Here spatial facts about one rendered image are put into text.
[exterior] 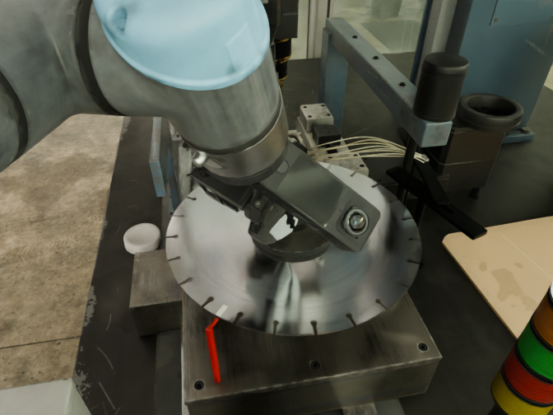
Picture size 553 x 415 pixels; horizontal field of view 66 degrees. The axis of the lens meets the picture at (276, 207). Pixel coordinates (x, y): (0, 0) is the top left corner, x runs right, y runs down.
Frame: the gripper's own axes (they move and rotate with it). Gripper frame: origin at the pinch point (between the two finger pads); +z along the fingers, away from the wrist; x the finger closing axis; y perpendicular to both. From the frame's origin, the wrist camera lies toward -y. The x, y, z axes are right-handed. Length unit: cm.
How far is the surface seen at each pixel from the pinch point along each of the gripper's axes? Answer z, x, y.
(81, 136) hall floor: 166, -11, 187
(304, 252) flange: 2.1, 1.3, -2.7
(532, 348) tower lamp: -13.5, 0.8, -23.7
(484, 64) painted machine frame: 40, -65, -6
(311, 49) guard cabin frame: 84, -79, 55
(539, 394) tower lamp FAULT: -10.9, 2.9, -26.3
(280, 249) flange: 1.7, 2.7, 0.0
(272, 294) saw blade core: -0.8, 7.7, -2.9
